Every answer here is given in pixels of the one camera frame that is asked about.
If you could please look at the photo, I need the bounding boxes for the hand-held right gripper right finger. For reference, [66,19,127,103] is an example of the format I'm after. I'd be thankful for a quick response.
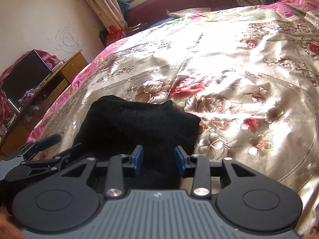
[174,146,252,198]

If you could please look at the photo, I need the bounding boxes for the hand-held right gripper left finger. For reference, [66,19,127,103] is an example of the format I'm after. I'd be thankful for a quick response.
[60,145,144,198]

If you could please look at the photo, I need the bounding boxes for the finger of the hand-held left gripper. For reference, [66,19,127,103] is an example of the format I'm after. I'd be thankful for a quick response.
[21,143,82,172]
[4,134,62,161]

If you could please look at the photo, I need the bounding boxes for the black pants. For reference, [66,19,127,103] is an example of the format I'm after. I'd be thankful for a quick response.
[71,95,201,190]

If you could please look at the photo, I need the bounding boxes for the person's left forearm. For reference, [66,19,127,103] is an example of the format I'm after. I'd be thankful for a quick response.
[0,204,23,239]

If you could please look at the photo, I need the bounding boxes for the purple cloth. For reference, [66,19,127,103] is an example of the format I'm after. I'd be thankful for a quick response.
[19,88,38,107]

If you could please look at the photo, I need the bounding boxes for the black monitor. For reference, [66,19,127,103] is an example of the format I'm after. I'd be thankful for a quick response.
[1,49,53,107]

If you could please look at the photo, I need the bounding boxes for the wooden side cabinet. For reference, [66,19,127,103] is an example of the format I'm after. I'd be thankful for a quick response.
[0,50,89,157]

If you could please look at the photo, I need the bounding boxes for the floral satin bedspread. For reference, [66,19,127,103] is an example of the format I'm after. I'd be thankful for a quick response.
[26,0,319,239]

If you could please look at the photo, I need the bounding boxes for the red bag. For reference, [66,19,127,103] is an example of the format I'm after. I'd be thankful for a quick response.
[106,26,122,46]

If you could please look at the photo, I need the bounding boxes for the blue plastic bag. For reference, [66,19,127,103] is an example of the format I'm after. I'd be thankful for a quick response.
[117,0,130,12]

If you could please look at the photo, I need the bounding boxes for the maroon padded bed board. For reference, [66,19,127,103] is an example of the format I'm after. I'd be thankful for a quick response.
[126,0,250,28]

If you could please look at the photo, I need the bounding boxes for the pink flowered sheet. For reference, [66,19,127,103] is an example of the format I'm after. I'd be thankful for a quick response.
[269,0,319,18]

